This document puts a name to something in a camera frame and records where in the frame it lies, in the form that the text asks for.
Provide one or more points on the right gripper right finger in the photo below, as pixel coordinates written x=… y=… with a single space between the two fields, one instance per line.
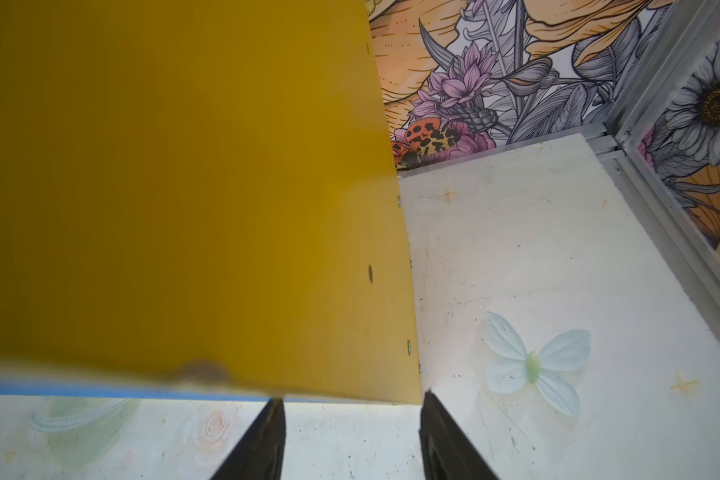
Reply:
x=447 y=453

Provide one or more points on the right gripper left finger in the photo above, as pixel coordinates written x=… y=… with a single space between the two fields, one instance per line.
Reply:
x=259 y=454

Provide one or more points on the yellow shelf with coloured boards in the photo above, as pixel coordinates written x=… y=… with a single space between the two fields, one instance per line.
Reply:
x=201 y=194

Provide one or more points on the right aluminium frame post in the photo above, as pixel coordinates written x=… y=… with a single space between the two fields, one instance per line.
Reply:
x=666 y=123

